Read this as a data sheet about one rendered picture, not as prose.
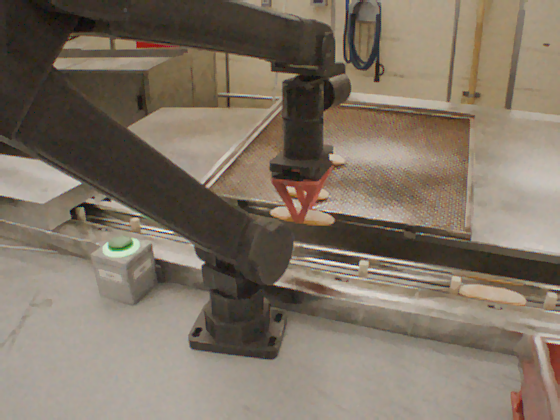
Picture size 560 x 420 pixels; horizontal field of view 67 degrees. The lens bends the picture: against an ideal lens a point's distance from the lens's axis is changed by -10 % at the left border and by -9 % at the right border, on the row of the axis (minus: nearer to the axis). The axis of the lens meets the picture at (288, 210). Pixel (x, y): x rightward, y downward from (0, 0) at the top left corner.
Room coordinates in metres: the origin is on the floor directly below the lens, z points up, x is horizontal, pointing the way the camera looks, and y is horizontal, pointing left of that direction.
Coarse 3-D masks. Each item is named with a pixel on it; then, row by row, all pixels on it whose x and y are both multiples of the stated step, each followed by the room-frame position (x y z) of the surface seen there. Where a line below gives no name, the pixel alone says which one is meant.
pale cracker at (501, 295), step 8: (464, 288) 0.54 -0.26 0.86; (472, 288) 0.54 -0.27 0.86; (480, 288) 0.53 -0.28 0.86; (488, 288) 0.53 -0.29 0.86; (496, 288) 0.53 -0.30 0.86; (472, 296) 0.52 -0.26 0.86; (480, 296) 0.52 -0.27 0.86; (488, 296) 0.52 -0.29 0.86; (496, 296) 0.51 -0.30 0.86; (504, 296) 0.51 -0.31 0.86; (512, 296) 0.51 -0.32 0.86; (520, 296) 0.51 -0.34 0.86; (512, 304) 0.50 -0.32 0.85; (520, 304) 0.50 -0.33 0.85
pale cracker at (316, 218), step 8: (280, 208) 0.65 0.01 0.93; (296, 208) 0.65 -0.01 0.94; (280, 216) 0.63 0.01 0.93; (288, 216) 0.63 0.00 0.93; (312, 216) 0.62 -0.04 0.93; (320, 216) 0.62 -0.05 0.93; (328, 216) 0.63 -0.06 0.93; (312, 224) 0.61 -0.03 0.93; (320, 224) 0.61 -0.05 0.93; (328, 224) 0.61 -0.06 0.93
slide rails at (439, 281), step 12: (96, 216) 0.79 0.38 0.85; (108, 216) 0.79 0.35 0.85; (120, 228) 0.74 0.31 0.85; (144, 228) 0.74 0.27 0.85; (156, 228) 0.74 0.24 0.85; (300, 252) 0.66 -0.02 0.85; (324, 264) 0.63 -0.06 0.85; (336, 264) 0.62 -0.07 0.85; (348, 264) 0.62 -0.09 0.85; (396, 276) 0.59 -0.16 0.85; (408, 276) 0.59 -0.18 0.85; (420, 276) 0.58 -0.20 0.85; (432, 276) 0.58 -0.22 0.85; (420, 288) 0.55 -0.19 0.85; (504, 288) 0.55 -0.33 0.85; (528, 300) 0.52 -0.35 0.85; (540, 300) 0.51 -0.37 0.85
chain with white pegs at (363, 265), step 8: (80, 208) 0.79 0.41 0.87; (80, 216) 0.78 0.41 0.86; (104, 224) 0.78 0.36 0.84; (136, 224) 0.73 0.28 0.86; (296, 264) 0.64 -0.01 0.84; (360, 264) 0.59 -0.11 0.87; (368, 264) 0.59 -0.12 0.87; (360, 272) 0.59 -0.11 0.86; (384, 280) 0.59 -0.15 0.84; (456, 280) 0.54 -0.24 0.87; (456, 288) 0.54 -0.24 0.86; (552, 296) 0.49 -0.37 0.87; (544, 304) 0.50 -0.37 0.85; (552, 304) 0.49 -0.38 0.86
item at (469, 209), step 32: (256, 128) 1.07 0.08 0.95; (448, 128) 1.04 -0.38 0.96; (224, 160) 0.91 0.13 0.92; (256, 160) 0.93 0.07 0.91; (352, 160) 0.91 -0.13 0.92; (416, 160) 0.89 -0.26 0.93; (384, 192) 0.78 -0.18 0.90; (448, 192) 0.77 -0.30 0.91; (384, 224) 0.68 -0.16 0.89; (416, 224) 0.66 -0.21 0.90
